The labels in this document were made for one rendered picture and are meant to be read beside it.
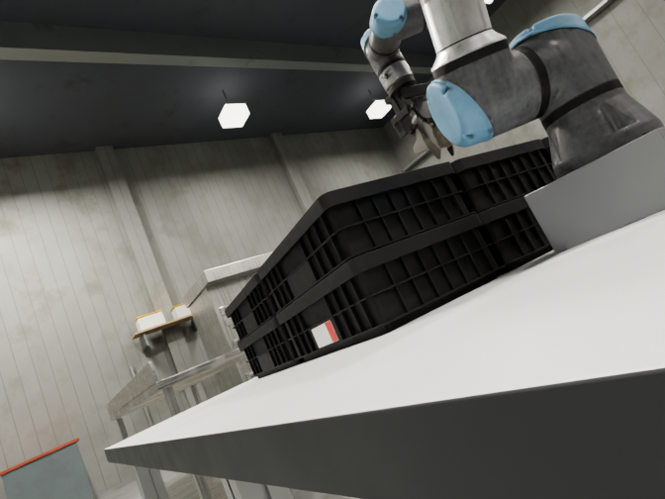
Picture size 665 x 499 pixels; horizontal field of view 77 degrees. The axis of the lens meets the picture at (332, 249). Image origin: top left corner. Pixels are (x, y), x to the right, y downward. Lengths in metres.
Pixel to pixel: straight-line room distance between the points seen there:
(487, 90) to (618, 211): 0.25
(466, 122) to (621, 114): 0.21
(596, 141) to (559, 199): 0.09
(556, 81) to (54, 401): 7.72
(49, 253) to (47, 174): 1.53
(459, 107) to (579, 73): 0.18
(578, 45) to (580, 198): 0.23
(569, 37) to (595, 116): 0.13
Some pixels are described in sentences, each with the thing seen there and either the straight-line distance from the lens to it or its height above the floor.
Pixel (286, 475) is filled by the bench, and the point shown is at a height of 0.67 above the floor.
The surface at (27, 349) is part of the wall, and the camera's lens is 8.08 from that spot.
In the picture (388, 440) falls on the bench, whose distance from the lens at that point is 0.19.
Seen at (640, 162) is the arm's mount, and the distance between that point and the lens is 0.68.
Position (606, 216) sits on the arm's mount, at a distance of 0.70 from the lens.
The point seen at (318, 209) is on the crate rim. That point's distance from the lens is 0.66.
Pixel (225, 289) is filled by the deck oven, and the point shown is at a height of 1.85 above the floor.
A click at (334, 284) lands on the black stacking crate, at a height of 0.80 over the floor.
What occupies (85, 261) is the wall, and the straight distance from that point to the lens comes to 8.47.
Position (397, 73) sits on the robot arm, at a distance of 1.09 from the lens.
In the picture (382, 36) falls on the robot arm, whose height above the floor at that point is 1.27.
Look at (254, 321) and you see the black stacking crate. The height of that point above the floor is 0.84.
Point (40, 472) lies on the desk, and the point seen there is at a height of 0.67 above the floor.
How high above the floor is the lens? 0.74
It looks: 10 degrees up
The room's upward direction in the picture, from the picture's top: 25 degrees counter-clockwise
